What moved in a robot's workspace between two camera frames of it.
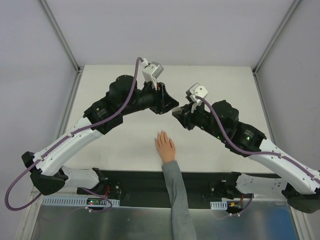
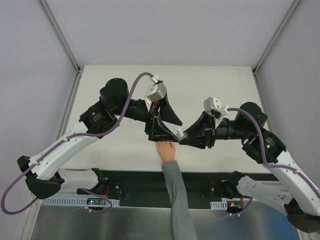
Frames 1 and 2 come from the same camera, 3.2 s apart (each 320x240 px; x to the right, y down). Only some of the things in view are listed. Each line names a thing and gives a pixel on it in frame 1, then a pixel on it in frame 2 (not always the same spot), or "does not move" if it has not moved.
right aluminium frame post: [289, 14] does not move
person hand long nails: [166, 146] does not move
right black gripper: [188, 116] → [210, 131]
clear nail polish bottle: [178, 109] → [185, 134]
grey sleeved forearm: [183, 226] does not move
